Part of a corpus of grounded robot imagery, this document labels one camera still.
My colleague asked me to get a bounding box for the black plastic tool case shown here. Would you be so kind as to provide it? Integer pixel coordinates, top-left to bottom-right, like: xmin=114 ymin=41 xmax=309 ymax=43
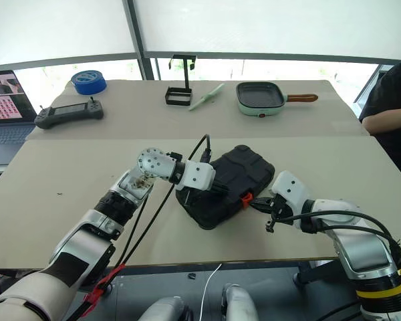
xmin=175 ymin=144 xmax=276 ymax=231

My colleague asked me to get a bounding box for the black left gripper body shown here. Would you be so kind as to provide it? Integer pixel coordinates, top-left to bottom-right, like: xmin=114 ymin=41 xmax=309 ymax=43
xmin=204 ymin=177 xmax=230 ymax=199

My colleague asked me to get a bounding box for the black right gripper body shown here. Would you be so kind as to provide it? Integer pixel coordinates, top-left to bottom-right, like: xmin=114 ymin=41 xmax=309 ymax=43
xmin=265 ymin=195 xmax=293 ymax=233

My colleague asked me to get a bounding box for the dark window frame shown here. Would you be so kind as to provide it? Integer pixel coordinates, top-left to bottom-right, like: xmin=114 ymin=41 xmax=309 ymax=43
xmin=0 ymin=0 xmax=401 ymax=81

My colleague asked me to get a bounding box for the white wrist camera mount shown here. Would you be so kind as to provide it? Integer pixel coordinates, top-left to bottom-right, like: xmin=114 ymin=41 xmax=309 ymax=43
xmin=178 ymin=160 xmax=217 ymax=192
xmin=269 ymin=171 xmax=313 ymax=217

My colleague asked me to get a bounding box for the silver rounded robot leg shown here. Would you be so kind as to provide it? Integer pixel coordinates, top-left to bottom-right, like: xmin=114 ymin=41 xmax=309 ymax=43
xmin=136 ymin=296 xmax=194 ymax=321
xmin=221 ymin=283 xmax=260 ymax=321

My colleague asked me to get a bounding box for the red taped cable bundle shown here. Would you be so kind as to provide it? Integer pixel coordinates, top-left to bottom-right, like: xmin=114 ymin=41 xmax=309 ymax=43
xmin=82 ymin=263 xmax=126 ymax=314

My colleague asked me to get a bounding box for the person in black shirt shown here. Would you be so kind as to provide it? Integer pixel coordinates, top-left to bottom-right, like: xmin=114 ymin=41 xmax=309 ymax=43
xmin=359 ymin=56 xmax=401 ymax=188

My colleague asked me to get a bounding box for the dark grey remote controller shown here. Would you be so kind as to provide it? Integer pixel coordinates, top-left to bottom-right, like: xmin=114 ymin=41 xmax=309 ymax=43
xmin=33 ymin=96 xmax=105 ymax=130

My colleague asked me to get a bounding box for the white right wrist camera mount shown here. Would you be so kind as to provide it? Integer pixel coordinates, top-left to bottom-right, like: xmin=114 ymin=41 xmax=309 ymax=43
xmin=269 ymin=171 xmax=313 ymax=217

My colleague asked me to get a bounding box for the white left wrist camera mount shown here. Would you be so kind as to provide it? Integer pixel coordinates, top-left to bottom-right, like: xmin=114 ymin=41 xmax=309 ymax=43
xmin=178 ymin=160 xmax=217 ymax=192

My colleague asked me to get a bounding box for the open laptop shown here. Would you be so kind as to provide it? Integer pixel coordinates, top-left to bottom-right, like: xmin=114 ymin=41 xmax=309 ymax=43
xmin=0 ymin=70 xmax=37 ymax=167

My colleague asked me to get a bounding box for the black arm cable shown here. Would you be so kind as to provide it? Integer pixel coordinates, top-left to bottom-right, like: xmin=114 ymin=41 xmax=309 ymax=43
xmin=120 ymin=133 xmax=212 ymax=268
xmin=118 ymin=195 xmax=150 ymax=267
xmin=280 ymin=210 xmax=401 ymax=260

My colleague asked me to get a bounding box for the black table leg base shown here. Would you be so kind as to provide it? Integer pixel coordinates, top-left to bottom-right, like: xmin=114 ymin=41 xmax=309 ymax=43
xmin=293 ymin=259 xmax=340 ymax=286

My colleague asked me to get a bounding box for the thin white cable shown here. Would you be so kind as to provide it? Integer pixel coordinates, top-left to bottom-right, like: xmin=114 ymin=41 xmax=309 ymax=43
xmin=199 ymin=263 xmax=223 ymax=321

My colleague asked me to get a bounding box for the blue tape roll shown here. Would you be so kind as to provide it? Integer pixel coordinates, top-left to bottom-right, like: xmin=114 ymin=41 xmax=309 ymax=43
xmin=70 ymin=70 xmax=108 ymax=96

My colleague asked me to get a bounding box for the mint green electric pan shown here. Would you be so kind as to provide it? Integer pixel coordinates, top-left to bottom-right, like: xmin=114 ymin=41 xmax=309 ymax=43
xmin=235 ymin=81 xmax=319 ymax=120

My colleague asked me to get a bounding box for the black metal hanger stand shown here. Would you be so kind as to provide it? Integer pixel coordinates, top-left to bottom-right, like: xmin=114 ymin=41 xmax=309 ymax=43
xmin=163 ymin=53 xmax=197 ymax=108

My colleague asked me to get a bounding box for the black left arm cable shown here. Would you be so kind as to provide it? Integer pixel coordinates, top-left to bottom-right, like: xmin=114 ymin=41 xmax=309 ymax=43
xmin=120 ymin=133 xmax=212 ymax=268
xmin=118 ymin=195 xmax=150 ymax=267

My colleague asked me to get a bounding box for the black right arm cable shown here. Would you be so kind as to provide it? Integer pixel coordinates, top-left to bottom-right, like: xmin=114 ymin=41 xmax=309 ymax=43
xmin=280 ymin=210 xmax=401 ymax=260

